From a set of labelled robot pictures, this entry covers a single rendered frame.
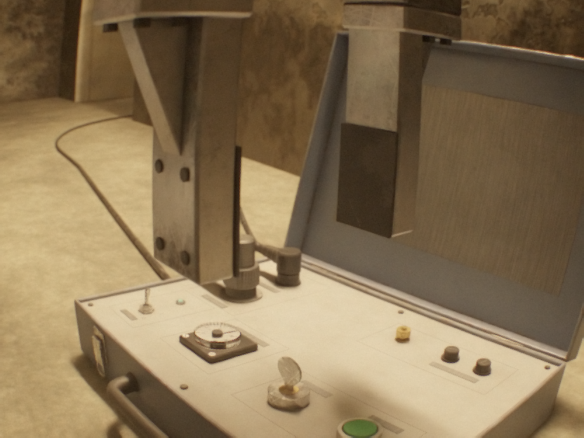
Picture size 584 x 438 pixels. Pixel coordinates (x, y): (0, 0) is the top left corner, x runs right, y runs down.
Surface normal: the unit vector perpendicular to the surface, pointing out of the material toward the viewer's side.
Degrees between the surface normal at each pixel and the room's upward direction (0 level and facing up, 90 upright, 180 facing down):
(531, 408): 90
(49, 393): 0
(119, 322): 0
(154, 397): 90
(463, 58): 75
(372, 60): 90
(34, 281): 0
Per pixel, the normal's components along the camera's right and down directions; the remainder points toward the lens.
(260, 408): 0.04, -0.96
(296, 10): -0.83, 0.11
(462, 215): -0.71, -0.11
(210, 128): 0.67, 0.22
